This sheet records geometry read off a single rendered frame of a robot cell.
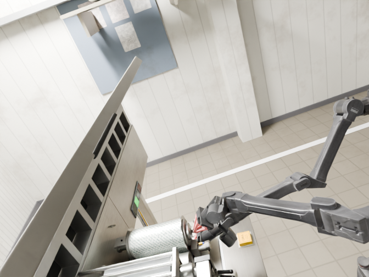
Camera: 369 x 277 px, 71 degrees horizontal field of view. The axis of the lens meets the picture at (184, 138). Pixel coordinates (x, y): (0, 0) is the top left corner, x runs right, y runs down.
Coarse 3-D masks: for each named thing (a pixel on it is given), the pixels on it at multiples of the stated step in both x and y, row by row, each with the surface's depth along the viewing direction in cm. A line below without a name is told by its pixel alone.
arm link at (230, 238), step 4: (220, 220) 123; (228, 220) 119; (232, 220) 119; (224, 224) 119; (228, 224) 119; (228, 228) 122; (228, 232) 122; (232, 232) 122; (224, 236) 121; (228, 236) 121; (232, 236) 122; (236, 236) 122; (224, 240) 121; (228, 240) 121; (232, 240) 121; (228, 244) 121; (232, 244) 121
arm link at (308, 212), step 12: (240, 192) 106; (228, 204) 106; (240, 204) 101; (252, 204) 97; (264, 204) 93; (276, 204) 90; (288, 204) 88; (300, 204) 85; (312, 204) 79; (324, 204) 76; (336, 204) 76; (276, 216) 91; (288, 216) 86; (300, 216) 83; (312, 216) 80; (324, 228) 80
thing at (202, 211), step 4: (200, 208) 116; (204, 208) 118; (208, 208) 110; (200, 212) 114; (204, 212) 111; (200, 216) 111; (204, 216) 110; (200, 220) 109; (204, 220) 110; (200, 224) 108; (204, 224) 108; (208, 224) 110; (212, 224) 111; (212, 228) 109
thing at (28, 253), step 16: (128, 80) 75; (112, 96) 61; (112, 112) 56; (96, 128) 48; (80, 144) 42; (96, 144) 45; (80, 160) 40; (64, 176) 36; (80, 176) 37; (64, 192) 34; (48, 208) 31; (64, 208) 32; (32, 224) 28; (48, 224) 29; (32, 240) 27; (48, 240) 28; (16, 256) 25; (32, 256) 26; (0, 272) 23; (16, 272) 24; (32, 272) 25
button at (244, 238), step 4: (244, 232) 144; (248, 232) 143; (240, 236) 143; (244, 236) 142; (248, 236) 141; (240, 240) 141; (244, 240) 140; (248, 240) 139; (240, 244) 139; (244, 244) 139; (248, 244) 139
